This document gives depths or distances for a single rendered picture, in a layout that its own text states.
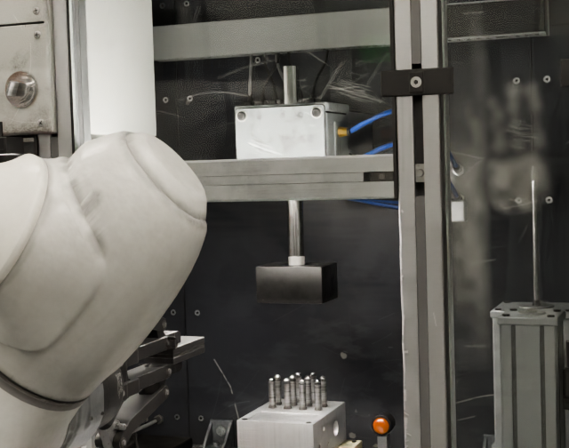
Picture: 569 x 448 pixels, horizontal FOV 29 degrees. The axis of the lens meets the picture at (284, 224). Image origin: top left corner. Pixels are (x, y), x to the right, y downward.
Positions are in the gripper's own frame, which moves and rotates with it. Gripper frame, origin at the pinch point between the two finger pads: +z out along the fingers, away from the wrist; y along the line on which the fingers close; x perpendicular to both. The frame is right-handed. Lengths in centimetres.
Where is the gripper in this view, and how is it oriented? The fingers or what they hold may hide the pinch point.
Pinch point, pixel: (175, 349)
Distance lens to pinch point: 107.1
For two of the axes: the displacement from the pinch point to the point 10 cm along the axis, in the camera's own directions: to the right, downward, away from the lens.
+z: 3.5, -0.6, 9.3
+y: -0.3, -10.0, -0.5
